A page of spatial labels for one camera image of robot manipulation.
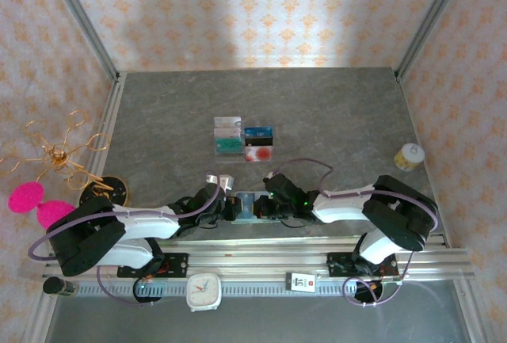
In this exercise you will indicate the white silver VIP card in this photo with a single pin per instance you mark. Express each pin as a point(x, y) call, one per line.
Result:
point(226, 122)

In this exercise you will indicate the black gold round plate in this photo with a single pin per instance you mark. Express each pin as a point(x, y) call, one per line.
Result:
point(115, 188)

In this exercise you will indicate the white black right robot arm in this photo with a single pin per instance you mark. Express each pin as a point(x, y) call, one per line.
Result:
point(344, 208)

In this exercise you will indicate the dark blue card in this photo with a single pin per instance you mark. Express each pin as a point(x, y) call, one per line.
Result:
point(259, 132)

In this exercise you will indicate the aluminium table side rail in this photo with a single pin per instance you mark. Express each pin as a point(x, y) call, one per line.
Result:
point(416, 133)
point(113, 121)

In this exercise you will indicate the white card red flowers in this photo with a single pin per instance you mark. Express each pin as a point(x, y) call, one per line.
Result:
point(226, 133)

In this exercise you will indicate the grey metal panel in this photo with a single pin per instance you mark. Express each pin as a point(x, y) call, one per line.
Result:
point(277, 323)

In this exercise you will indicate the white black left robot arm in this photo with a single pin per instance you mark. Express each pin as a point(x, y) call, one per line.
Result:
point(138, 220)

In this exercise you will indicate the aluminium frame post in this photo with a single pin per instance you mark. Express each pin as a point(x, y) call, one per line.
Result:
point(431, 22)
point(41, 319)
point(469, 315)
point(83, 22)

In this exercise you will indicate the black white number tag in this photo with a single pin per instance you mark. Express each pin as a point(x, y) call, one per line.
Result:
point(300, 282)

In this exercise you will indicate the teal VIP card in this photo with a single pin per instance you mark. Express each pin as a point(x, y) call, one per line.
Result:
point(227, 145)

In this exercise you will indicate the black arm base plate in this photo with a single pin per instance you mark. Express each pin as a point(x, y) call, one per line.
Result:
point(176, 265)
point(336, 264)

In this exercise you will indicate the small pink fluffy ball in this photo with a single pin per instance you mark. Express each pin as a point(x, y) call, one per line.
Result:
point(25, 197)

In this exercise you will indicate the white card red circle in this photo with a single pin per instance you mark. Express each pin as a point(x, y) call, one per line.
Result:
point(259, 153)

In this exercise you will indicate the black cylinder bottle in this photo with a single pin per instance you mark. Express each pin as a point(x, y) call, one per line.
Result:
point(57, 287)

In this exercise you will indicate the yellow jar white lid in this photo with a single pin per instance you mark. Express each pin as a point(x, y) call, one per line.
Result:
point(410, 157)

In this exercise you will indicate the white alarm clock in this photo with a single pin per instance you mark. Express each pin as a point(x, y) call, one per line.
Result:
point(203, 291)

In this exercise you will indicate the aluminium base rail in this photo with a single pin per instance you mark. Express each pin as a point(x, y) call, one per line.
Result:
point(257, 258)

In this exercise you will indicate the black card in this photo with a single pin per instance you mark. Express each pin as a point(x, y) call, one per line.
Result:
point(259, 142)

